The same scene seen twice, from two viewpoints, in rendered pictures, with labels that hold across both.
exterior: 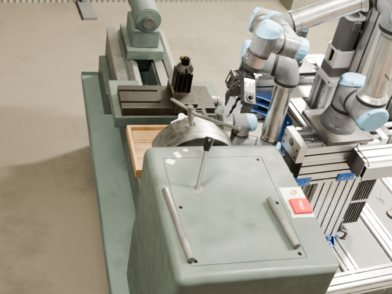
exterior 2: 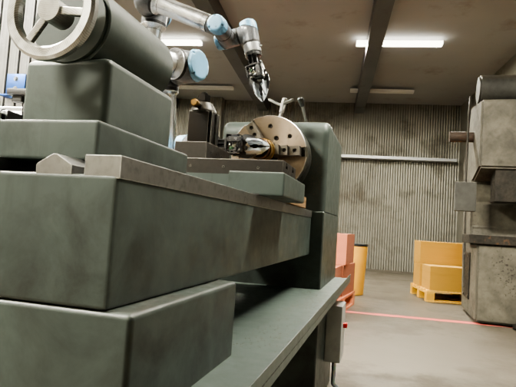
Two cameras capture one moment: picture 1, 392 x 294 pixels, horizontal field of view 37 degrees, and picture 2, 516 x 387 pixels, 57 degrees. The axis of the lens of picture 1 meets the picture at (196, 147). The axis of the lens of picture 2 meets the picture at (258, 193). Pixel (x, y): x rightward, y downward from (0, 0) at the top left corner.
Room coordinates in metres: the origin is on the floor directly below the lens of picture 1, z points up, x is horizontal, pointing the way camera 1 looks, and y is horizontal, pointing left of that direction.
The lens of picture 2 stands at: (3.35, 1.10, 0.79)
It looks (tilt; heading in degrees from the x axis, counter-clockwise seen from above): 4 degrees up; 215
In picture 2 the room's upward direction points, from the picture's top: 4 degrees clockwise
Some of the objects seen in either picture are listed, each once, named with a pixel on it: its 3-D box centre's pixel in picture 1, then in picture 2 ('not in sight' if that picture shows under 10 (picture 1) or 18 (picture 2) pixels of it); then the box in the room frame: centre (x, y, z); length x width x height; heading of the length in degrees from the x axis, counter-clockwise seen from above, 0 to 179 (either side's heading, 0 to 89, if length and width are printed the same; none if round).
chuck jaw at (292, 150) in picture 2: not in sight; (289, 151); (1.76, 0.12, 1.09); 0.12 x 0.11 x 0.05; 110
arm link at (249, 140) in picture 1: (241, 142); not in sight; (2.01, -0.19, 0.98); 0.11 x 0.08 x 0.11; 86
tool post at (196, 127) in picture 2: (182, 79); (203, 130); (2.27, 0.12, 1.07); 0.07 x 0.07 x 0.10; 20
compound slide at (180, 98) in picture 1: (181, 95); (203, 155); (2.25, 0.11, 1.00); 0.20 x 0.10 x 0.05; 20
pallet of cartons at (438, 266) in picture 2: not in sight; (464, 272); (-3.23, -0.24, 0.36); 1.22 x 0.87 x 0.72; 116
